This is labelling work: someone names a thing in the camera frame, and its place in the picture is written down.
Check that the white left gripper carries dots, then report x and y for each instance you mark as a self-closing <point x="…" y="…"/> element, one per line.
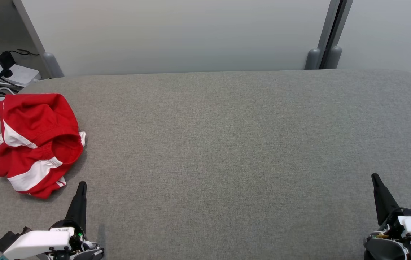
<point x="35" y="243"/>

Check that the red Bulls 23 shorts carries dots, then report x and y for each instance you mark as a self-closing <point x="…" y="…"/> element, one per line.
<point x="43" y="115"/>

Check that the black plug adapter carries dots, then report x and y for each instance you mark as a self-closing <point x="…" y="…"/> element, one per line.
<point x="6" y="59"/>

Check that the grey partition post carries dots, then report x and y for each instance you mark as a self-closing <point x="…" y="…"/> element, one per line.
<point x="333" y="54"/>
<point x="315" y="54"/>
<point x="48" y="61"/>

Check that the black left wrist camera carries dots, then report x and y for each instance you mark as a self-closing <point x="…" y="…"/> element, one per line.
<point x="8" y="240"/>

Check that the white power strip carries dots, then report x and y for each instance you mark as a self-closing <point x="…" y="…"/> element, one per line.
<point x="23" y="74"/>

